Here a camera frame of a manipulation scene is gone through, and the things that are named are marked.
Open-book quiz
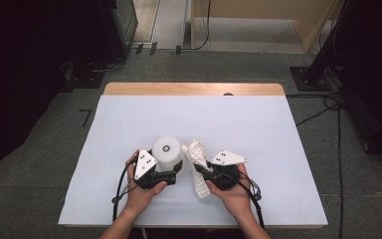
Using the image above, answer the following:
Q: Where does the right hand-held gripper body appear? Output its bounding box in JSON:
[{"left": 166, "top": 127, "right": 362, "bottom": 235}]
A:
[{"left": 205, "top": 149, "right": 249, "bottom": 191}]

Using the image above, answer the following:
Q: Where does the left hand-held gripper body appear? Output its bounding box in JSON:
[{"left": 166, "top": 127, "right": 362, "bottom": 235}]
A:
[{"left": 133, "top": 148, "right": 177, "bottom": 190}]

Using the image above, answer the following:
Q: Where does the white waffle cloth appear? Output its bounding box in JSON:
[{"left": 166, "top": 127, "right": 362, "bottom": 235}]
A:
[{"left": 181, "top": 138, "right": 214, "bottom": 199}]

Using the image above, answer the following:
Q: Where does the white cylindrical lamp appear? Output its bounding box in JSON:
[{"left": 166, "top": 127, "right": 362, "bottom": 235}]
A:
[{"left": 151, "top": 135, "right": 184, "bottom": 173}]

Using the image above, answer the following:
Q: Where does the person's left hand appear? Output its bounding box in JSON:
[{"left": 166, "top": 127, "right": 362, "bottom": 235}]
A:
[{"left": 123, "top": 148, "right": 169, "bottom": 214}]

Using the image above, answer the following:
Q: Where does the person's right hand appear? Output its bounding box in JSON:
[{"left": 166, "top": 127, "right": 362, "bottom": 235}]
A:
[{"left": 205, "top": 163, "right": 254, "bottom": 222}]

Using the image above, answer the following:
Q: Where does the white table mat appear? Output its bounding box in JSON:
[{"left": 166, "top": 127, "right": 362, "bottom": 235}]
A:
[{"left": 58, "top": 95, "right": 328, "bottom": 228}]

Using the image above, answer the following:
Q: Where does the person's dark clothing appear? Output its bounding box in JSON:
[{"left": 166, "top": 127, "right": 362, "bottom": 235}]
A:
[{"left": 125, "top": 228, "right": 248, "bottom": 239}]

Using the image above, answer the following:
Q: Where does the wooden table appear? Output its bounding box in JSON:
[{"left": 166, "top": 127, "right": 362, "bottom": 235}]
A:
[{"left": 58, "top": 82, "right": 328, "bottom": 231}]

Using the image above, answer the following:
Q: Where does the black stand base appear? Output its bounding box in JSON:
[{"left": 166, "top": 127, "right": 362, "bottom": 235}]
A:
[{"left": 65, "top": 61, "right": 105, "bottom": 90}]

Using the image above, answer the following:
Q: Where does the black metal stand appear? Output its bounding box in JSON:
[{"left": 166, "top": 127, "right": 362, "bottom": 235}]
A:
[{"left": 289, "top": 0, "right": 357, "bottom": 93}]

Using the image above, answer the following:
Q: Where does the black cabinet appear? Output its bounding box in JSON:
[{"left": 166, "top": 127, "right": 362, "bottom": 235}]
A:
[{"left": 97, "top": 0, "right": 139, "bottom": 64}]

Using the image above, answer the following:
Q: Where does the dark curtain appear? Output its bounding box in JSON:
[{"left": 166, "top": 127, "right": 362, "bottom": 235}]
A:
[
  {"left": 331, "top": 0, "right": 382, "bottom": 163},
  {"left": 0, "top": 0, "right": 113, "bottom": 193}
]

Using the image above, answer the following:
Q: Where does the light wooden cabinet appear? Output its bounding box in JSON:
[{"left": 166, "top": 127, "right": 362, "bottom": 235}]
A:
[{"left": 190, "top": 0, "right": 346, "bottom": 54}]

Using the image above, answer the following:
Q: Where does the left hand-held gripper cable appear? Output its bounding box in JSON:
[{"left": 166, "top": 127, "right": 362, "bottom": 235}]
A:
[{"left": 111, "top": 159, "right": 137, "bottom": 223}]

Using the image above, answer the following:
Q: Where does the hand-held gripper cable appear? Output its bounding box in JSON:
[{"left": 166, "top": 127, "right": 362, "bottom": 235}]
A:
[
  {"left": 111, "top": 159, "right": 137, "bottom": 223},
  {"left": 235, "top": 172, "right": 267, "bottom": 231}
]

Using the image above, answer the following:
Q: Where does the right hand-held gripper cable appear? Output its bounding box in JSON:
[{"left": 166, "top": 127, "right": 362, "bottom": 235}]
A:
[{"left": 235, "top": 172, "right": 267, "bottom": 231}]

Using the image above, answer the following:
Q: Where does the grey floor cable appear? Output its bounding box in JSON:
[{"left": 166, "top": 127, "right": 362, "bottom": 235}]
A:
[{"left": 91, "top": 58, "right": 125, "bottom": 74}]

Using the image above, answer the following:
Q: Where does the black floor cable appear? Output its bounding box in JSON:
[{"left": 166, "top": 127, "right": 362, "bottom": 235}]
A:
[{"left": 286, "top": 91, "right": 344, "bottom": 127}]

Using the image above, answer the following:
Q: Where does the black hanging cable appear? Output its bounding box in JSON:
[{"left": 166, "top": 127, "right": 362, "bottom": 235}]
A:
[{"left": 180, "top": 0, "right": 212, "bottom": 52}]

